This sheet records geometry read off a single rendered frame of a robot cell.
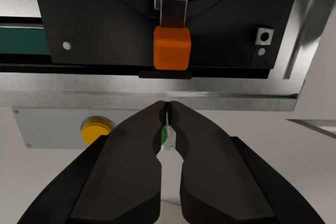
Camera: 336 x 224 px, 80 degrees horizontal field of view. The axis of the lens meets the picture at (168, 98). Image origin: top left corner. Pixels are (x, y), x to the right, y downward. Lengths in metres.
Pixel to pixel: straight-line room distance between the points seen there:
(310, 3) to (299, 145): 0.32
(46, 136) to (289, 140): 0.44
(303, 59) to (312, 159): 0.33
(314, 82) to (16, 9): 0.46
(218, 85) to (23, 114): 0.24
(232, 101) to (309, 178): 0.39
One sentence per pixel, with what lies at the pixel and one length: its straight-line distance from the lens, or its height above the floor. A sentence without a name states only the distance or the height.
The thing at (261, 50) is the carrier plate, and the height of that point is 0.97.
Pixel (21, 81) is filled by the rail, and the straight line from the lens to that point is 0.29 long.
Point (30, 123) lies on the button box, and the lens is 0.32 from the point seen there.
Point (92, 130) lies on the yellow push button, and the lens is 0.27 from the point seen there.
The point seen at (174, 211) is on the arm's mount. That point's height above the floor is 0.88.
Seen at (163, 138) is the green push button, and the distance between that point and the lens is 0.27.
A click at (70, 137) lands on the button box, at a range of 0.31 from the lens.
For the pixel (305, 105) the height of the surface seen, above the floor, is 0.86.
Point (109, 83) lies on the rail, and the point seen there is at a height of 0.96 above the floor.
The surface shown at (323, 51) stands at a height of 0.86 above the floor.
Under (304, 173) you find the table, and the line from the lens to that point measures 0.59.
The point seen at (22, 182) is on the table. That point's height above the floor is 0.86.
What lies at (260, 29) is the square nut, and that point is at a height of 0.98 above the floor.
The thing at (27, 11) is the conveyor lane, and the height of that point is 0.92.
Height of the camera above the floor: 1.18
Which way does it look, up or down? 61 degrees down
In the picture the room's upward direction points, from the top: 176 degrees clockwise
